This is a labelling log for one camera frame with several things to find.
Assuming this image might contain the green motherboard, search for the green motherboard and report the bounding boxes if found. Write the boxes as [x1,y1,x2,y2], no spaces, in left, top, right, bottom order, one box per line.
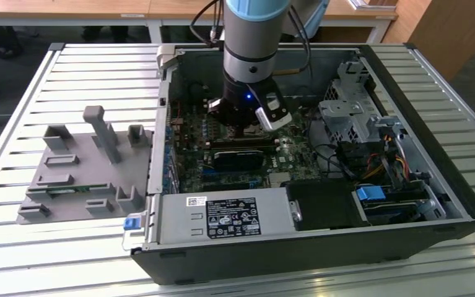
[165,97,328,194]

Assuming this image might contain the blue disk carrier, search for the blue disk carrier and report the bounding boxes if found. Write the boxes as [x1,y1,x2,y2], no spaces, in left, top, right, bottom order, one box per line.
[355,184,387,204]

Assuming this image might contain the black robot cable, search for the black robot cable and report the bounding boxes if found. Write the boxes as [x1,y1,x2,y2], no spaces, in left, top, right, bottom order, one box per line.
[189,0,225,48]
[286,6,313,75]

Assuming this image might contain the black disk drive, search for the black disk drive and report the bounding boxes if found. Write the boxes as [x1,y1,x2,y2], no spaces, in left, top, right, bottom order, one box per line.
[360,190,431,224]

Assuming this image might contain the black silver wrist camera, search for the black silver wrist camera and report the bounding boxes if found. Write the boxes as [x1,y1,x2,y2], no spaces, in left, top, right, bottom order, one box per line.
[205,97,224,118]

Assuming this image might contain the wooden cabinet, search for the wooden cabinet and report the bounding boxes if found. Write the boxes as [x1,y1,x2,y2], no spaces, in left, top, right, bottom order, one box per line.
[380,0,475,81]

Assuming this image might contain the black PC case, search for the black PC case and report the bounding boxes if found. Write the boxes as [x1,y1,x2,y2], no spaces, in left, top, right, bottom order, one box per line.
[129,43,475,286]

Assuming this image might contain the silver finned heatsink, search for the silver finned heatsink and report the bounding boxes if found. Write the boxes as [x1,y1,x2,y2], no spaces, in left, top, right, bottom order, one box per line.
[268,172,293,186]

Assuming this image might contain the white barcode sticker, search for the white barcode sticker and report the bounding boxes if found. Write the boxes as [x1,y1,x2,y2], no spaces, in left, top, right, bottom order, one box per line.
[185,195,209,207]

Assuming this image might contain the grey parts rack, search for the grey parts rack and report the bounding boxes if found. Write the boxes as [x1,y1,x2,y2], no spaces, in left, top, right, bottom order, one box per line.
[16,105,154,226]

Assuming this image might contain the black graphics card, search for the black graphics card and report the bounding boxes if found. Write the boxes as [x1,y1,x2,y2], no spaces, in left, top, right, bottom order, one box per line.
[210,149,265,171]

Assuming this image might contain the silver disk bay cage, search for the silver disk bay cage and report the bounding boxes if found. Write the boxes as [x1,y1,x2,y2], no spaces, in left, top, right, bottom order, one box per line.
[317,60,387,145]

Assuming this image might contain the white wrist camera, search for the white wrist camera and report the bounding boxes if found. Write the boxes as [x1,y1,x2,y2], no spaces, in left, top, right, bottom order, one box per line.
[254,91,292,131]

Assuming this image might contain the yellow red wire bundle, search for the yellow red wire bundle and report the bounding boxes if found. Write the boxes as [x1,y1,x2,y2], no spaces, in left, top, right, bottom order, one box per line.
[360,136,411,183]

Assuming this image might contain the silver power supply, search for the silver power supply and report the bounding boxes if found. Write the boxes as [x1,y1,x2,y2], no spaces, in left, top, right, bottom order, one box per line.
[153,186,298,246]

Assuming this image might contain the black power supply label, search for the black power supply label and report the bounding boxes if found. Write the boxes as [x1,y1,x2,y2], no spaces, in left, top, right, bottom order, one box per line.
[205,196,262,239]

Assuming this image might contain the green RAM stick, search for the green RAM stick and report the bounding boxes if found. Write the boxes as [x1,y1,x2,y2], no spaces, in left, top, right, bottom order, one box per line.
[46,184,109,196]

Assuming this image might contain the black cable bundle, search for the black cable bundle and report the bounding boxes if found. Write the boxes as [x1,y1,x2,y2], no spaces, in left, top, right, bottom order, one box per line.
[310,142,369,179]

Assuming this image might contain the grey case release latch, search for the grey case release latch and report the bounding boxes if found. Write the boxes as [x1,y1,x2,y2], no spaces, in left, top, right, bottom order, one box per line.
[154,45,186,71]

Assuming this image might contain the white paper stack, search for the white paper stack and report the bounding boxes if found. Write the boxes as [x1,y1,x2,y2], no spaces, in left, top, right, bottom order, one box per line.
[345,0,399,10]

